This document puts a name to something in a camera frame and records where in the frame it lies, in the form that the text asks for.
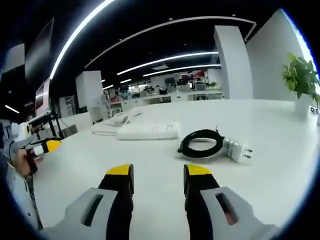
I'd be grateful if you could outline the black metal stand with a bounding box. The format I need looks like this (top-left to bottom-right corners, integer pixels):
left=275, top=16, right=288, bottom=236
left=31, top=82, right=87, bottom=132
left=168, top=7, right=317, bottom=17
left=27, top=110, right=65, bottom=139

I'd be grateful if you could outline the green potted plant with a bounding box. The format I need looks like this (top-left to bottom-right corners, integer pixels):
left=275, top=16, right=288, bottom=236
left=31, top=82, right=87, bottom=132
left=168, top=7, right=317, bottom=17
left=281, top=51, right=320, bottom=105

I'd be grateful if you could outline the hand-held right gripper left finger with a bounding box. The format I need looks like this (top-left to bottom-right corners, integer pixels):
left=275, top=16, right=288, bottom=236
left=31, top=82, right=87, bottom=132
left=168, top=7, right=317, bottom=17
left=39, top=163, right=135, bottom=240

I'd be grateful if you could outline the long ceiling light strip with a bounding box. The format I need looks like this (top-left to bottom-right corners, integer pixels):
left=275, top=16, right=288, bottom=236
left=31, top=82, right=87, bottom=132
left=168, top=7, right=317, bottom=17
left=49, top=0, right=116, bottom=80

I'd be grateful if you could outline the white charger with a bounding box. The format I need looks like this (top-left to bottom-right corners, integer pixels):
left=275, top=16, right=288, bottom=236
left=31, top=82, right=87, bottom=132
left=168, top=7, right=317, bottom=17
left=223, top=137, right=254, bottom=164

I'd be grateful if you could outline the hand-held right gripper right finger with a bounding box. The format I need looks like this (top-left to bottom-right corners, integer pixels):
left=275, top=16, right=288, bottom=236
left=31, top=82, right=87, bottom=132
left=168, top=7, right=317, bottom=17
left=183, top=163, right=281, bottom=240

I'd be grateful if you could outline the white power strip cable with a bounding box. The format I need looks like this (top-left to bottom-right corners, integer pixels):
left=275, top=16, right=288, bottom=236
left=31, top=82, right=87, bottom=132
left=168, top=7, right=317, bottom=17
left=90, top=108, right=144, bottom=136

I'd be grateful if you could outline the wall screen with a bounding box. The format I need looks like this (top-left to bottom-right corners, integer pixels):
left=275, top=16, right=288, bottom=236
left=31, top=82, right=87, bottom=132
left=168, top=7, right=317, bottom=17
left=34, top=77, right=51, bottom=111

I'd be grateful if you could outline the black coiled charger cable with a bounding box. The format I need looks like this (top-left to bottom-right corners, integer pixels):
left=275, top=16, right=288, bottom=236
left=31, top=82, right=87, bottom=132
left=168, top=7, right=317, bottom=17
left=176, top=122, right=225, bottom=160

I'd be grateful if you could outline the white office chair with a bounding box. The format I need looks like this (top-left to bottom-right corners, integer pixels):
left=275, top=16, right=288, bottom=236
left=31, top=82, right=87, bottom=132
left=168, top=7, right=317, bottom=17
left=102, top=94, right=124, bottom=119

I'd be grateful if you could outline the white desk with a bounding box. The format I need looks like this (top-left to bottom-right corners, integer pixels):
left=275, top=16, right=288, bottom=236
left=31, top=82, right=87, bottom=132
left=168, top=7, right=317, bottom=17
left=7, top=98, right=319, bottom=240

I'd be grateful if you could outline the white power strip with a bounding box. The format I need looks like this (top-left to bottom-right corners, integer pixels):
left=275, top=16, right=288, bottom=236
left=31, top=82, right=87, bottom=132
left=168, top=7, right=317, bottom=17
left=116, top=119, right=180, bottom=141

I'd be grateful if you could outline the white plant pot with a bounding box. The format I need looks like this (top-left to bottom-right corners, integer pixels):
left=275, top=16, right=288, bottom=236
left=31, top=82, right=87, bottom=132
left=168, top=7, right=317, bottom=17
left=294, top=93, right=313, bottom=121

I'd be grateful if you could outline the person's left hand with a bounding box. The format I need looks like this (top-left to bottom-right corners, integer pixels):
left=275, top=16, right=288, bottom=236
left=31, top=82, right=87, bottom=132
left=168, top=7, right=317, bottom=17
left=11, top=148, right=45, bottom=177

